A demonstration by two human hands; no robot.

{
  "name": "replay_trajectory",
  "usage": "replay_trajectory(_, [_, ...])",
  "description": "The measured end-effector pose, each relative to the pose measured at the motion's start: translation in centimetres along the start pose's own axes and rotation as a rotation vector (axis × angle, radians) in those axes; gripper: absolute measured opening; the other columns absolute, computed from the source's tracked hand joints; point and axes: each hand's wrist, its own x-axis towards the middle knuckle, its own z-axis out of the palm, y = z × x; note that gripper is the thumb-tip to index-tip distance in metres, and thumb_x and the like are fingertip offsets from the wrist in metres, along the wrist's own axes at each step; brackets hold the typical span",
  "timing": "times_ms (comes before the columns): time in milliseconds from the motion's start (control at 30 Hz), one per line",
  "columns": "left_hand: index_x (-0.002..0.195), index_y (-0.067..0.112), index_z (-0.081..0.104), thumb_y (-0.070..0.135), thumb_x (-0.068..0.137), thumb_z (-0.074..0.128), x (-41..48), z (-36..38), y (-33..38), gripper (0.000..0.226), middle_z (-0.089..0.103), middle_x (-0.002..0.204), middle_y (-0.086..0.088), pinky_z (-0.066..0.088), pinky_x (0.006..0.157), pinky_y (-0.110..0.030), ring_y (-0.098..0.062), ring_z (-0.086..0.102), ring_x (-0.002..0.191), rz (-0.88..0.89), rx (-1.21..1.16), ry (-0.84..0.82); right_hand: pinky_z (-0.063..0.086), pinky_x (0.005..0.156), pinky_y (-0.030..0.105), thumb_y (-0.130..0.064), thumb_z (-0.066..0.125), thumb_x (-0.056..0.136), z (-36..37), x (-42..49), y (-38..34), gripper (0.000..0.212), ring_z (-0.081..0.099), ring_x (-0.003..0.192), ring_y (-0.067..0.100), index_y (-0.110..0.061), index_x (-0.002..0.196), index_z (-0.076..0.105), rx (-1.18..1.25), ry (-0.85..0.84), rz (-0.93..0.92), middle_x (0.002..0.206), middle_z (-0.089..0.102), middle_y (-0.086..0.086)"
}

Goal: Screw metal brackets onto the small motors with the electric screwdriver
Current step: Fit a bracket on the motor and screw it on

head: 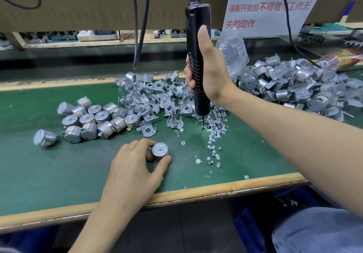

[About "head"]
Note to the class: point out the person's left hand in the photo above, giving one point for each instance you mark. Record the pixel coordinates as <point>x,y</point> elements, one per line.
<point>130,182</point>

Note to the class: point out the person's right hand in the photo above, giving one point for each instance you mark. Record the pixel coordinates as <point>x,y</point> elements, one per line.
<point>218,74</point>

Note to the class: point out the silver round motor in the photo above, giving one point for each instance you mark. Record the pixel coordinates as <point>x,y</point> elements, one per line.
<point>160,149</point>

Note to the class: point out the silver metal bracket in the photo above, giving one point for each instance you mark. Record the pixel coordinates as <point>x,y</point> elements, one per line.
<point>147,129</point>

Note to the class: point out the black electric screwdriver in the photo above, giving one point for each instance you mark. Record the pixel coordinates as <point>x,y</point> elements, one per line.
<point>197,23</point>

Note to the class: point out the pile of metal brackets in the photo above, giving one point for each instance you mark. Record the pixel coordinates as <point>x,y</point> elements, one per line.
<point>153,96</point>

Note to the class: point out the pile of silver motors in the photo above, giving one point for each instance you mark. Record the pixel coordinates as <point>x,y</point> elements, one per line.
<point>91,119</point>

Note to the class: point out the pile of assembled motors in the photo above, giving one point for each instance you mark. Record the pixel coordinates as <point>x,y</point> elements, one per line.
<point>300,85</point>

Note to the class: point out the person's right forearm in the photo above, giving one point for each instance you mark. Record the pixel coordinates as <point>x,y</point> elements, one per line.
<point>300,148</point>

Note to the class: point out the small clear plastic bag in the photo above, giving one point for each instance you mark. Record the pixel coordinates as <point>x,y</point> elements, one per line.
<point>233,51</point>

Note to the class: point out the scatter of small silver screws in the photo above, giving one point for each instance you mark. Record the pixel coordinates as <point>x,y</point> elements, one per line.
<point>215,131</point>

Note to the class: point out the white paper sign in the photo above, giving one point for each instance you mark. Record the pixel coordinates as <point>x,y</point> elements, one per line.
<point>272,3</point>

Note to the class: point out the green bench mat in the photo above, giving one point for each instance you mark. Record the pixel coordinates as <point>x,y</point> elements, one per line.
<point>22,176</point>

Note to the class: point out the blue plastic bin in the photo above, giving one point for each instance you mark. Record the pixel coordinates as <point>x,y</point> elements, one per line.
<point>28,240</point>

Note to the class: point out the orange packet in plastic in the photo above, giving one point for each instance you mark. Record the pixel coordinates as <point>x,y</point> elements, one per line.
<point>346,60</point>

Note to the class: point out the dark blue crate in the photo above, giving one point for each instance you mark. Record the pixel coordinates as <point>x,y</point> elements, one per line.
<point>261,224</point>

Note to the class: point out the brown back panel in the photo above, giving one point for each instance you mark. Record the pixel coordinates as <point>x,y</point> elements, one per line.
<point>85,3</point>

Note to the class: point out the grey blue trousers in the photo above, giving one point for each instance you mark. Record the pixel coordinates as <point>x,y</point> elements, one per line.
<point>320,233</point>

